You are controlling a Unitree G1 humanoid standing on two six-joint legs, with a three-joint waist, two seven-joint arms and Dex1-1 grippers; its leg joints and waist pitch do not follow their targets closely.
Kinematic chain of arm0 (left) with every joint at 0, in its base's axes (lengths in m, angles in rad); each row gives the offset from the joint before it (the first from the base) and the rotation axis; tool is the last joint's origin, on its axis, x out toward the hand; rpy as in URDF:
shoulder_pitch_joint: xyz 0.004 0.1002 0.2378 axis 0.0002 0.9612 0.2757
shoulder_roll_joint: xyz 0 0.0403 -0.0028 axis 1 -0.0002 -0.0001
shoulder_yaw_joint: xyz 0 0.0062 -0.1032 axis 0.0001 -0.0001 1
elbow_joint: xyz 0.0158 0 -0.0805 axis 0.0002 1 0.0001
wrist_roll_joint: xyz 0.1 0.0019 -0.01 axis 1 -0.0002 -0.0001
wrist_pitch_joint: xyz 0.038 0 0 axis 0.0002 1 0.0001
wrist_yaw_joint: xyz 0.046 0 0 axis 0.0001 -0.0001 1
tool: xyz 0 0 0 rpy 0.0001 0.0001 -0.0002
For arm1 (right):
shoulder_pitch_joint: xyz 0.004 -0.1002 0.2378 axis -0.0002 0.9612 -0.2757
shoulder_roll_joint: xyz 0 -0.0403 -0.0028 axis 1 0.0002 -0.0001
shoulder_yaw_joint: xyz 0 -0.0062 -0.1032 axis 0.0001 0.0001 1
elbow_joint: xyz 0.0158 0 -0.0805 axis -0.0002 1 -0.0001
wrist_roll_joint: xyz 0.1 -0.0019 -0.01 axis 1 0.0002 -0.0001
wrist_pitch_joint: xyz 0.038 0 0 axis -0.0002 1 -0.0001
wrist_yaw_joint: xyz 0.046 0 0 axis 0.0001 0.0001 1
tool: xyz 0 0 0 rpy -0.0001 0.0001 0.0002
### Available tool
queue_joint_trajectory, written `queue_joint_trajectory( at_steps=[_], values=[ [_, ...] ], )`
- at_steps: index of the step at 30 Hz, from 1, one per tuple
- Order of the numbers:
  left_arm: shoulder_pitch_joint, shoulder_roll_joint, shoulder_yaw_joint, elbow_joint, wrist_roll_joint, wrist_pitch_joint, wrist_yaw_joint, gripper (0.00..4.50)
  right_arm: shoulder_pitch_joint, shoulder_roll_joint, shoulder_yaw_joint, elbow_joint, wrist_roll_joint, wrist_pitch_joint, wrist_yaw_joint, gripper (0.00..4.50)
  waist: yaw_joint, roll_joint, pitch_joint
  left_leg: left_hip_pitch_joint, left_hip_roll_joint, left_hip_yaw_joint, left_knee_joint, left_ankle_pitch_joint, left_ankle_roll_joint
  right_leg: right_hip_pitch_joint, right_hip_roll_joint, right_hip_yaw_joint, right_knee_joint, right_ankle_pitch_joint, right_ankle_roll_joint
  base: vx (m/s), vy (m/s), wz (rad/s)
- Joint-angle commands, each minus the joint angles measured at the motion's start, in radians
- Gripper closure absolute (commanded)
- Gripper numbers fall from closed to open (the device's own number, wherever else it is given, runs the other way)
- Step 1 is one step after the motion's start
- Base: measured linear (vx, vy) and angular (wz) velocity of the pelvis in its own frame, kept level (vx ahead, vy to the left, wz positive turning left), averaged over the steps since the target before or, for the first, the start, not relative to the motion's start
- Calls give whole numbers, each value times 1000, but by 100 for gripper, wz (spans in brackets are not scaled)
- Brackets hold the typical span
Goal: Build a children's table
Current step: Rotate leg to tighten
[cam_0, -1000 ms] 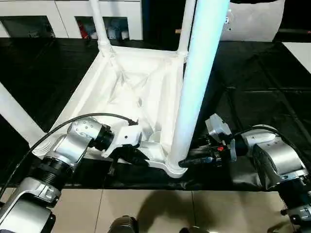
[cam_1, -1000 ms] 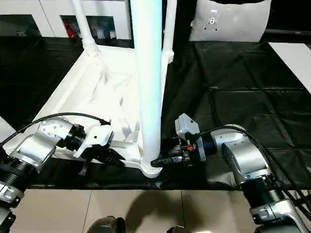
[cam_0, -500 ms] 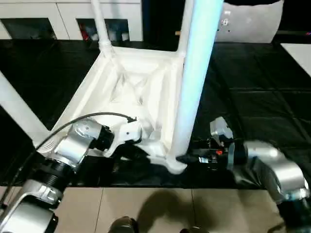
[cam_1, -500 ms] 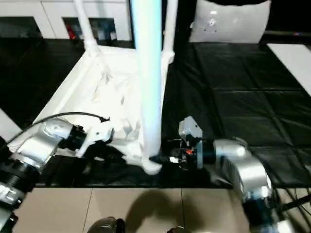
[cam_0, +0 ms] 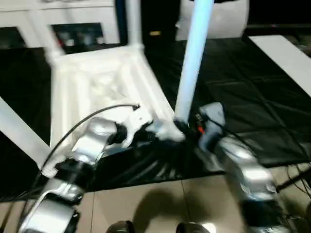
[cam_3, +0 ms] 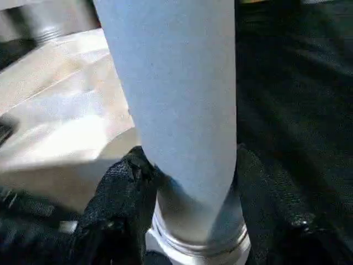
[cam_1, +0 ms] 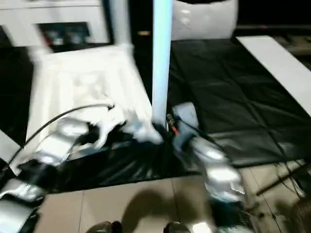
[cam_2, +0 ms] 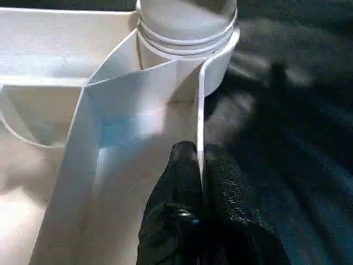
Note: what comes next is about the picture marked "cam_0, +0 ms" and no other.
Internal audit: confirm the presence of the white plastic table leg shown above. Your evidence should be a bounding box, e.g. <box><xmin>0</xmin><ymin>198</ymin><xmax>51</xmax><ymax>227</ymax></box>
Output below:
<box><xmin>125</xmin><ymin>0</ymin><xmax>144</xmax><ymax>50</ymax></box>
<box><xmin>0</xmin><ymin>96</ymin><xmax>52</xmax><ymax>170</ymax></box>
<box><xmin>174</xmin><ymin>0</ymin><xmax>216</xmax><ymax>123</ymax></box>
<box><xmin>26</xmin><ymin>9</ymin><xmax>68</xmax><ymax>64</ymax></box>

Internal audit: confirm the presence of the white plastic table top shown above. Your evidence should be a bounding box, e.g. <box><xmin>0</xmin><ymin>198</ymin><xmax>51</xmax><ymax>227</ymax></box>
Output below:
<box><xmin>40</xmin><ymin>43</ymin><xmax>187</xmax><ymax>178</ymax></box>

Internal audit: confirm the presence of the dark left robot foot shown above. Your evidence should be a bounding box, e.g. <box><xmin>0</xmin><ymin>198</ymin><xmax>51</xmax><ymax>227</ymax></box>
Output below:
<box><xmin>106</xmin><ymin>220</ymin><xmax>136</xmax><ymax>233</ymax></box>

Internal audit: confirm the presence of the white flat board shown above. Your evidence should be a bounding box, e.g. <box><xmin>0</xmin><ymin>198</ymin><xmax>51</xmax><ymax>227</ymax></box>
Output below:
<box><xmin>247</xmin><ymin>35</ymin><xmax>311</xmax><ymax>98</ymax></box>

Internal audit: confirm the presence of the grey printed cushion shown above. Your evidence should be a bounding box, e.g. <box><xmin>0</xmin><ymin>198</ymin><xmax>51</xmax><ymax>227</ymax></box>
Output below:
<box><xmin>175</xmin><ymin>0</ymin><xmax>251</xmax><ymax>41</ymax></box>

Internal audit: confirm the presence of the white glass-door cabinet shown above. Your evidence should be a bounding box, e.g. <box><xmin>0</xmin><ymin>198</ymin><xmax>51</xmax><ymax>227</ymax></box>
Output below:
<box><xmin>0</xmin><ymin>0</ymin><xmax>122</xmax><ymax>49</ymax></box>

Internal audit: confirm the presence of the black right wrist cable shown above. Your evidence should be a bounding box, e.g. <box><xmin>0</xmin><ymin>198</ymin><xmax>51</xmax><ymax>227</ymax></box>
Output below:
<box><xmin>206</xmin><ymin>118</ymin><xmax>263</xmax><ymax>161</ymax></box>

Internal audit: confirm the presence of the black folding stand frame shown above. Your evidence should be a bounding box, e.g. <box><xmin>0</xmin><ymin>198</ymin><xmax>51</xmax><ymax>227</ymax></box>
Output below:
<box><xmin>276</xmin><ymin>169</ymin><xmax>311</xmax><ymax>191</ymax></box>

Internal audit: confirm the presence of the black floor cable tangle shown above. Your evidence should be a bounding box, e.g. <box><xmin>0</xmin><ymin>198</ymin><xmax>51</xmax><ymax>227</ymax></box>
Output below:
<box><xmin>284</xmin><ymin>162</ymin><xmax>311</xmax><ymax>233</ymax></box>

